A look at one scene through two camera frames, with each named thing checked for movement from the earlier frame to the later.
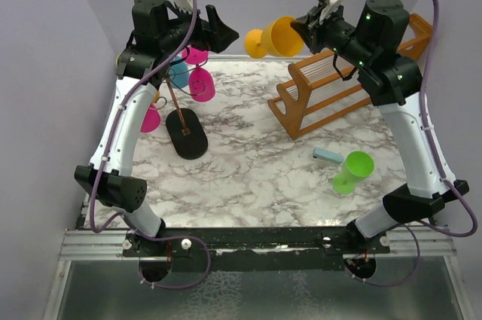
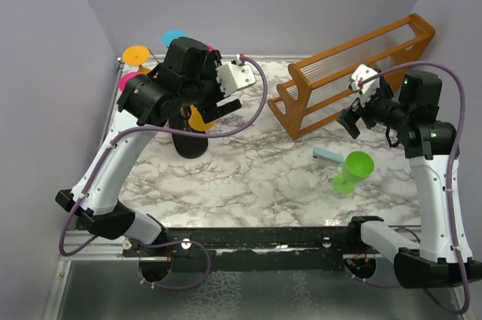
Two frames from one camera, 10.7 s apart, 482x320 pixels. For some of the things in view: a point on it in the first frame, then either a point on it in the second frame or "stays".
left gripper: x=222 y=34 → x=213 y=62
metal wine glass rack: x=184 y=130 stays
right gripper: x=311 y=28 → x=349 y=117
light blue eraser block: x=327 y=155 stays
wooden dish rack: x=317 y=89 stays
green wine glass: x=357 y=166 stays
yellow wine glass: x=279 y=38 → x=196 y=121
